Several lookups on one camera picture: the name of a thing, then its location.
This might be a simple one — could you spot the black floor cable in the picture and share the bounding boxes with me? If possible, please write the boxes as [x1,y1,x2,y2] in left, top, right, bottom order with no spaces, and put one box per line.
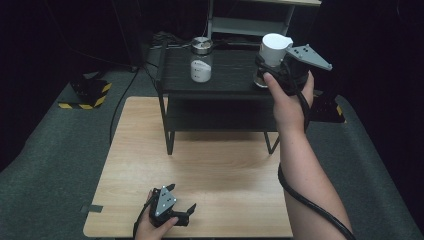
[108,67,141,146]

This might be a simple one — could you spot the person's left hand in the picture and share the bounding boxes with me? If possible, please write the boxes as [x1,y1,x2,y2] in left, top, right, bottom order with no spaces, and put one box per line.
[134,189,179,240]

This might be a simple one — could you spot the hand-held gripper cable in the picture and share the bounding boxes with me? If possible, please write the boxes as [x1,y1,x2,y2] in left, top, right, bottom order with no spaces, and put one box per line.
[277,61,357,240]
[132,194,158,240]

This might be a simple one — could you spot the grey tape strip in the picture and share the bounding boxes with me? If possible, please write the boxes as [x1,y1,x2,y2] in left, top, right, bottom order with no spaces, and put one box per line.
[80,204,104,214]

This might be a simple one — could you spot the right hand-held gripper cable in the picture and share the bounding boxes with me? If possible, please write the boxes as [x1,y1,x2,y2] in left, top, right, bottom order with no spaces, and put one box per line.
[277,61,357,240]

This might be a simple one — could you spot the glass jar with metal lid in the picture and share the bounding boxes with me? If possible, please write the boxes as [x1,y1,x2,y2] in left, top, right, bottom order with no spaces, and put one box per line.
[189,36,215,84]

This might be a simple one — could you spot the black two-tier shelf rack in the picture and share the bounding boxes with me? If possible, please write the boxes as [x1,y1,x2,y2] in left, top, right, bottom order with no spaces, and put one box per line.
[154,41,284,156]

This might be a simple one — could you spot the black stand pole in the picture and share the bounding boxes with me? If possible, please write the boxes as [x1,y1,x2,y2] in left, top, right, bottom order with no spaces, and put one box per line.
[110,0,148,73]

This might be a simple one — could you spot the striped black stand base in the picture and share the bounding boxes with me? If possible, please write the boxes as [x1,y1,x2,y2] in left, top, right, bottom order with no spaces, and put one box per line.
[308,89,347,124]
[57,74,113,111]

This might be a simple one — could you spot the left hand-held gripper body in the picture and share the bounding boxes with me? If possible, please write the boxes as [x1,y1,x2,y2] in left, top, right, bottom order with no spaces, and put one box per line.
[148,185,190,229]

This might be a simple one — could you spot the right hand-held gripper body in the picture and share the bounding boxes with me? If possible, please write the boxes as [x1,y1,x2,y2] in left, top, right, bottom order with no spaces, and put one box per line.
[266,43,334,97]

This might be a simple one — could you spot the tangled cables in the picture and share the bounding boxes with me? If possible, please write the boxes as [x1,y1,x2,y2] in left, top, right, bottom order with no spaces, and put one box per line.
[149,30,208,52]

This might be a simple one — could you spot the white shelf unit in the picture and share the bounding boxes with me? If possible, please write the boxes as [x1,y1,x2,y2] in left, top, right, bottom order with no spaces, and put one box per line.
[205,0,323,51]

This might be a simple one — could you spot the person's right hand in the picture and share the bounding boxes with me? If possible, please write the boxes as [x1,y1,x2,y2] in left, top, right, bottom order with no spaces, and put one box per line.
[262,71,316,135]

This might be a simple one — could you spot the left hand-held gripper cable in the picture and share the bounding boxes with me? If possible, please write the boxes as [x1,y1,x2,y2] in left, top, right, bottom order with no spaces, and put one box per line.
[132,194,158,240]

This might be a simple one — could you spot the white cup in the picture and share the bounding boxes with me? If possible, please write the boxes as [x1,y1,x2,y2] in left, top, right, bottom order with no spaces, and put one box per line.
[252,32,295,89]

